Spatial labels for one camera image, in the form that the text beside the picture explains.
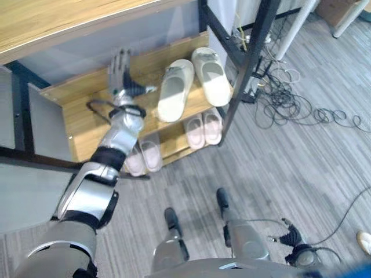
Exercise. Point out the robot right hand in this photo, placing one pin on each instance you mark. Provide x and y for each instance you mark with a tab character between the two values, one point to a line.
291	235

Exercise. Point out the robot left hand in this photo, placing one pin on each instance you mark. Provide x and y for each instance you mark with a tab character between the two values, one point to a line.
123	76

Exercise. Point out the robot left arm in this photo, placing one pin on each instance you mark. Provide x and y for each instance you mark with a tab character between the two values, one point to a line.
90	185

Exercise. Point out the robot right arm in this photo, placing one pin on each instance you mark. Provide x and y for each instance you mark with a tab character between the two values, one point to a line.
304	255

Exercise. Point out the wooden shoe rack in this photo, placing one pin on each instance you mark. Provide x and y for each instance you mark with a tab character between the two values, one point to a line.
121	110

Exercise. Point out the person's shoe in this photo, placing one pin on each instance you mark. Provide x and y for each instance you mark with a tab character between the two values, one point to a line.
364	238

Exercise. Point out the cream slipper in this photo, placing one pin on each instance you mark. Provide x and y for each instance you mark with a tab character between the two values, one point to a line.
175	91
213	76

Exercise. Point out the wooden table top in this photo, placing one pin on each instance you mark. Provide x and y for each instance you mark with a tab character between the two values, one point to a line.
72	21

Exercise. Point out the pink slipper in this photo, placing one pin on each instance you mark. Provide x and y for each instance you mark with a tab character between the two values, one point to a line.
213	126
151	153
134	163
194	131

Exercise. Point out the robot left leg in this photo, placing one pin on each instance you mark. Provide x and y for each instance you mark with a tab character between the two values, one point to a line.
172	243

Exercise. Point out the white power strip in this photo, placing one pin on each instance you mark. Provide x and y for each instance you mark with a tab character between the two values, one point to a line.
255	39

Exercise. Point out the white table leg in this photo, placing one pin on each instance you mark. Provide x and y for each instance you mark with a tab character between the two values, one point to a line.
292	27
349	18

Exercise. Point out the cardboard box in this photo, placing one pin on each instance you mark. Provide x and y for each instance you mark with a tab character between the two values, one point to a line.
336	10

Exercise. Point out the black metal frame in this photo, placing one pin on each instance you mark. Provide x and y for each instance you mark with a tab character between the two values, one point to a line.
246	66

